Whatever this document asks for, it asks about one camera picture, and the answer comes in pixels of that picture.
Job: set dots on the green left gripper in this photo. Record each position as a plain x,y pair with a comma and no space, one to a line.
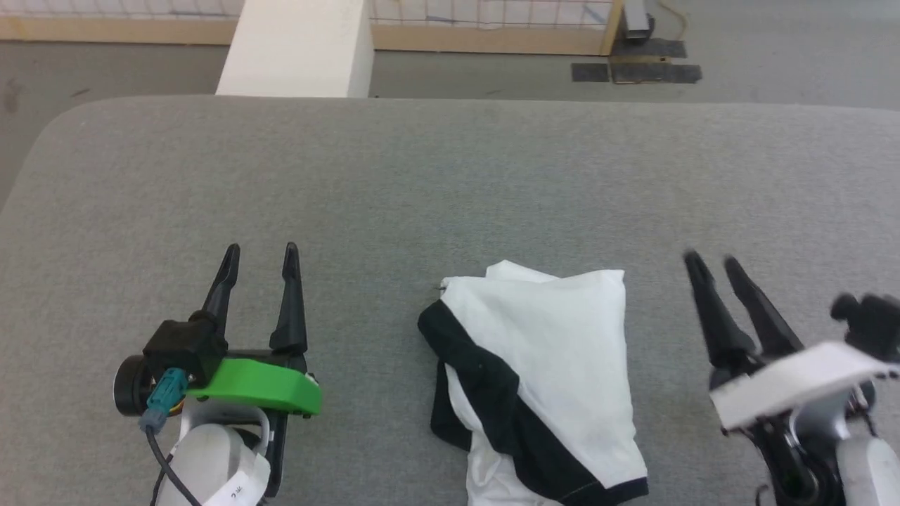
260,383

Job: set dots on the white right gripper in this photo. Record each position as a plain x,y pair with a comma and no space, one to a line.
794,379

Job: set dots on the white black long-sleeve shirt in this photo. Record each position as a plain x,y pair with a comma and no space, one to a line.
562,365

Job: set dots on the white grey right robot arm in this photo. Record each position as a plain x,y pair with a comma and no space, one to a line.
844,450

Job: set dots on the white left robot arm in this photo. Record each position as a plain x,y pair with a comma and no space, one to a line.
207,460

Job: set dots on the white rectangular pillar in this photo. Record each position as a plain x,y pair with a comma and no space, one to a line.
299,49

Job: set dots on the grey floor device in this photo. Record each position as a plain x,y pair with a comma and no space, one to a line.
638,20

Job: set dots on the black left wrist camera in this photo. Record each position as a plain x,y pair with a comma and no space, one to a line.
179,351

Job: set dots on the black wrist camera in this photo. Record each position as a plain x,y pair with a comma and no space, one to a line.
872,323
179,351

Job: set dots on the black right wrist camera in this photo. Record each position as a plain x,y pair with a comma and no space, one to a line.
872,323

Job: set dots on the light wooden panel frame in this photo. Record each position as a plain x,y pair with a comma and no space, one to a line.
485,41

